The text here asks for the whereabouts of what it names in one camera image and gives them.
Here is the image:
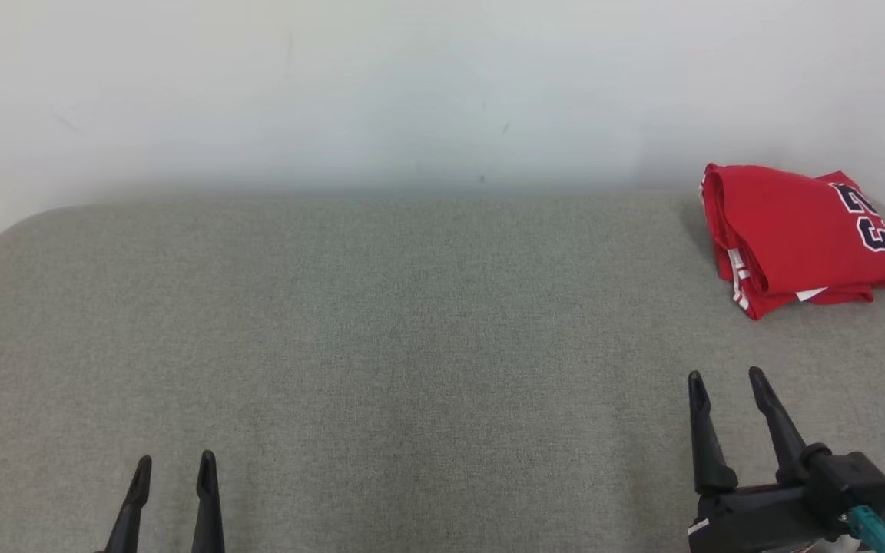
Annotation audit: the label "teal right camera connector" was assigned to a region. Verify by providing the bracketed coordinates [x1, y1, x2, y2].
[840, 505, 885, 553]

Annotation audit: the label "red jersey with number print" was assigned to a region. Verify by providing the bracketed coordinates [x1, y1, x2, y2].
[700, 163, 885, 296]

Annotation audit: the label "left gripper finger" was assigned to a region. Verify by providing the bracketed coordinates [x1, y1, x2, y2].
[191, 450, 226, 553]
[101, 455, 153, 553]

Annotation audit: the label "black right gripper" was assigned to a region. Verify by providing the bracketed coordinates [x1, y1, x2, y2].
[687, 366, 843, 553]

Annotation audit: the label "red shorts with white stripe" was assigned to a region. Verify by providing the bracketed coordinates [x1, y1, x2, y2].
[727, 246, 877, 321]

